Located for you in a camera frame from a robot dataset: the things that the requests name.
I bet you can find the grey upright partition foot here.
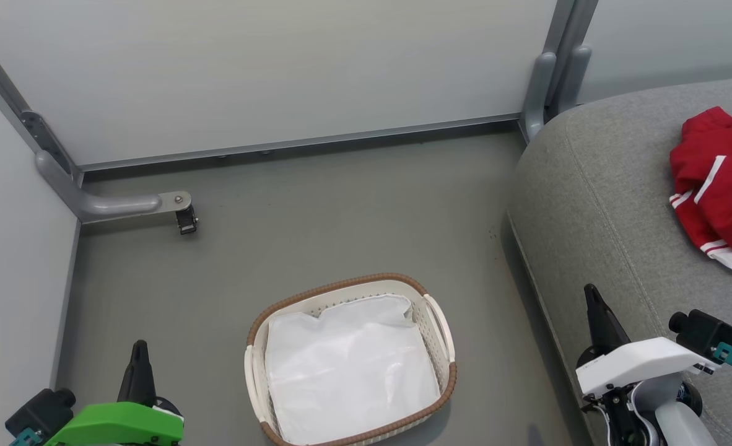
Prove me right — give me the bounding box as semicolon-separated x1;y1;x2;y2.
552;45;592;116
520;52;557;144

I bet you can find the teal left camera cable plug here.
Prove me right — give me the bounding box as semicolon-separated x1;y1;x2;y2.
9;427;45;446

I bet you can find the black caster wheel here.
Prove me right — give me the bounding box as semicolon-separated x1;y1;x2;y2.
175;204;199;236

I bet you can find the white liner cloth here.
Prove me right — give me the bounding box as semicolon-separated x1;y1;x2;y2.
265;294;442;446

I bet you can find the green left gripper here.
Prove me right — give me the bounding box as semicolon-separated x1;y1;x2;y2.
43;339;185;446

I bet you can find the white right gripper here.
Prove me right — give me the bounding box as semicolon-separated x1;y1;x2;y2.
575;284;717;398

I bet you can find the cream laundry basket brown rim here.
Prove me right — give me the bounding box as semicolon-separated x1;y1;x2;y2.
244;273;458;446

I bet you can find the long grey partition foot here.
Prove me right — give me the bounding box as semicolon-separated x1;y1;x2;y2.
35;151;193;224

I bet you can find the grey slanted partition post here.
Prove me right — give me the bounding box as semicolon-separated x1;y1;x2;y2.
0;22;83;188

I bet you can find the grey fabric sofa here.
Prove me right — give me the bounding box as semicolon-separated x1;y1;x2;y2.
507;76;732;446

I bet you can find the grey partition bottom rail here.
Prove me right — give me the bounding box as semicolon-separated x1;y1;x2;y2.
78;113;522;173

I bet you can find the red garment with white stripes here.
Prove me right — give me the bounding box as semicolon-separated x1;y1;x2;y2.
669;99;732;281

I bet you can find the grey double partition post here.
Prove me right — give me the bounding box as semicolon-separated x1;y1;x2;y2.
542;0;599;58

